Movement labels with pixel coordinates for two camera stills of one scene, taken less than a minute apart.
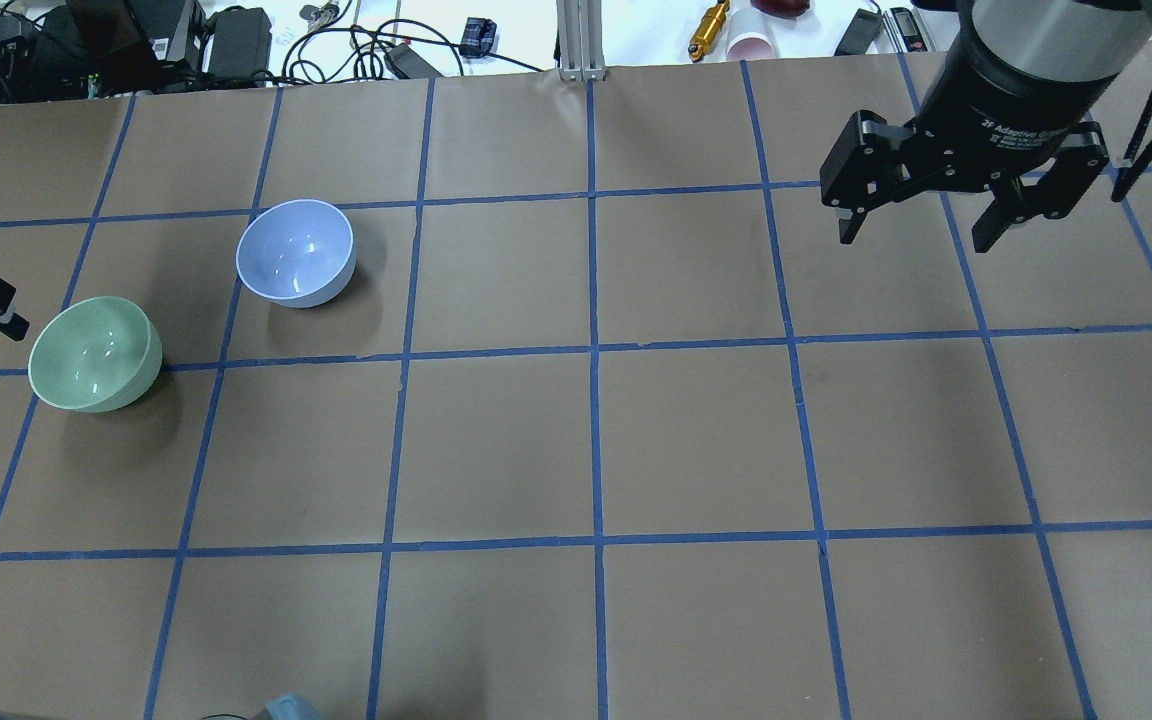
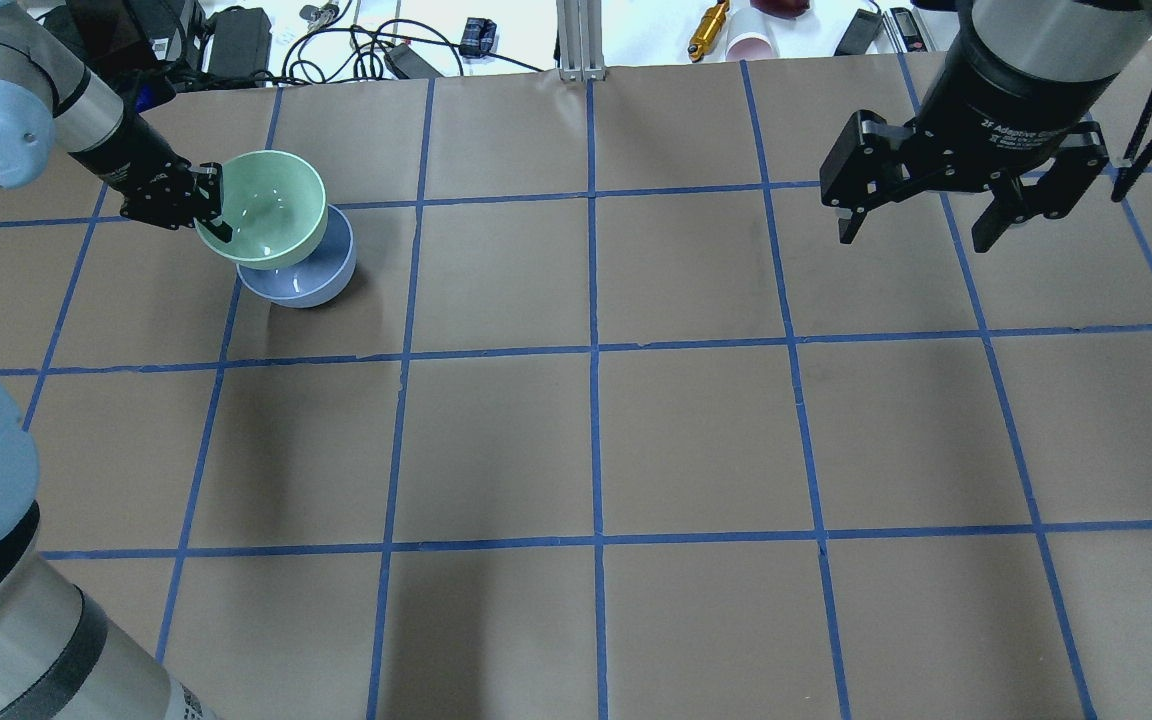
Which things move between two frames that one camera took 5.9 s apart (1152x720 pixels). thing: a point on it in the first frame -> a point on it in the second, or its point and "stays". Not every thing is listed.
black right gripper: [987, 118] stays
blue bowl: [296, 253] stays
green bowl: [94, 353] -> [274, 204]
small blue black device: [479, 37] stays
